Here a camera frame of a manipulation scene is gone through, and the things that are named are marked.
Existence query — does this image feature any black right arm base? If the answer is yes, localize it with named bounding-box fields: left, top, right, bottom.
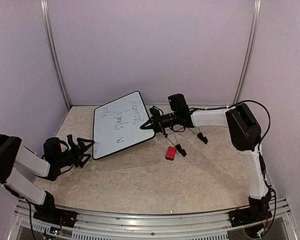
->
left=229, top=190, right=273, bottom=227

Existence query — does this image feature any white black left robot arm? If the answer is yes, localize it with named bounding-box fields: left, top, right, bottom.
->
left=0, top=134, right=95, bottom=223

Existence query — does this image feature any aluminium front rail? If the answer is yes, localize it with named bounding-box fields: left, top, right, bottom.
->
left=9, top=197, right=298, bottom=240

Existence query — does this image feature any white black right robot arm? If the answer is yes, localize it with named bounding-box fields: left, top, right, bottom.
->
left=140, top=93, right=272, bottom=200

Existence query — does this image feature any red black whiteboard eraser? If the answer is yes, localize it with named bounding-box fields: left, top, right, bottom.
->
left=165, top=146, right=177, bottom=161

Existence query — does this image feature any white whiteboard black frame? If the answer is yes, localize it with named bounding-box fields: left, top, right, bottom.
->
left=92, top=91, right=156, bottom=160

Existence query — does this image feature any aluminium right corner post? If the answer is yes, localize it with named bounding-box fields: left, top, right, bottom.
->
left=232, top=0, right=262, bottom=104

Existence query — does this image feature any aluminium corner post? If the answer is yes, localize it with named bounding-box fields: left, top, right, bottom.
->
left=232, top=0, right=262, bottom=104
left=40, top=0, right=72, bottom=111

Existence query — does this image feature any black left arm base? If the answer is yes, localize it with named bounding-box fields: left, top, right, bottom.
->
left=33, top=191, right=78, bottom=228

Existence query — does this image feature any black wire easel stand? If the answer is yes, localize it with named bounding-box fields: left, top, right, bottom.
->
left=164, top=127, right=209, bottom=157

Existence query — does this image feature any aluminium left corner post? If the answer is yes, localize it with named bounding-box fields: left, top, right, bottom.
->
left=40, top=0, right=72, bottom=111

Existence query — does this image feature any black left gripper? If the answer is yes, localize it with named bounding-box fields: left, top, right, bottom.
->
left=55, top=137, right=94, bottom=168

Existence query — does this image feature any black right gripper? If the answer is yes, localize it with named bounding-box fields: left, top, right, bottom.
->
left=140, top=108, right=180, bottom=135

